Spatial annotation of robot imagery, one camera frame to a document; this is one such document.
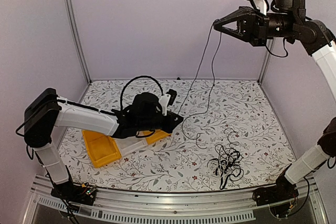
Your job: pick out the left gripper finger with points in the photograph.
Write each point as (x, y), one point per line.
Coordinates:
(176, 118)
(174, 122)

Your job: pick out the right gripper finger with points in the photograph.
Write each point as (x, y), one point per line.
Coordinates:
(236, 33)
(239, 15)

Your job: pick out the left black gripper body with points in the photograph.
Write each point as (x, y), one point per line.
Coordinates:
(165, 127)

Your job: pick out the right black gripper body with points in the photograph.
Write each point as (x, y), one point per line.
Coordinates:
(260, 22)

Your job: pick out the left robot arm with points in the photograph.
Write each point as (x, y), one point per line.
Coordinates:
(115, 133)

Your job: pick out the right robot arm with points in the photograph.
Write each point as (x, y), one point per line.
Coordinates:
(286, 19)

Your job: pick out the far yellow plastic bin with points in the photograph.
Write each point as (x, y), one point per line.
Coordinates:
(156, 136)

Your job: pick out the yellow plastic bin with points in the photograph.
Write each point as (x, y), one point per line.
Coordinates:
(102, 150)
(156, 136)

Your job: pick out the white translucent plastic bin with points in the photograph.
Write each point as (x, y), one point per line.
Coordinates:
(129, 145)

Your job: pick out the floral table cloth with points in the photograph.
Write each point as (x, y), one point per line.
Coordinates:
(231, 135)

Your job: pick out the near yellow plastic bin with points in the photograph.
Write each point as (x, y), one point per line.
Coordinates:
(102, 150)

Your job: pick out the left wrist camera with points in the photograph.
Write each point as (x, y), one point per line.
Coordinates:
(166, 100)

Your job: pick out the right aluminium frame post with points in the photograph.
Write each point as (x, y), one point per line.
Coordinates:
(266, 62)

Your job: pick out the aluminium frame post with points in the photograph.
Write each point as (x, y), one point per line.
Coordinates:
(266, 62)
(77, 41)

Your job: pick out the front aluminium rail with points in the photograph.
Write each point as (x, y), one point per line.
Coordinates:
(122, 206)

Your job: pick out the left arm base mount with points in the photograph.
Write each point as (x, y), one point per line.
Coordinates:
(69, 191)

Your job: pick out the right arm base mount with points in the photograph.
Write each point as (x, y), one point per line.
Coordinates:
(283, 194)

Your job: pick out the left aluminium frame post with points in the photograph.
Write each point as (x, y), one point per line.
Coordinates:
(77, 41)

